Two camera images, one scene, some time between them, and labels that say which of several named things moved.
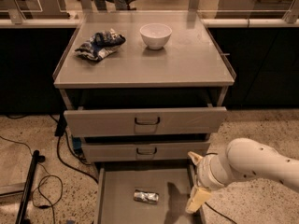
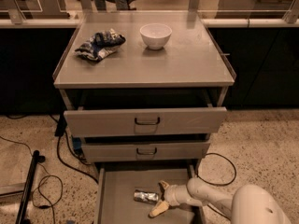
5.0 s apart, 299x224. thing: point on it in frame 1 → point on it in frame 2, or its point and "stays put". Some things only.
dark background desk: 243,2 stays put
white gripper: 204,173 → 171,195
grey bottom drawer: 117,181 stays put
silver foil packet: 145,196 stays put
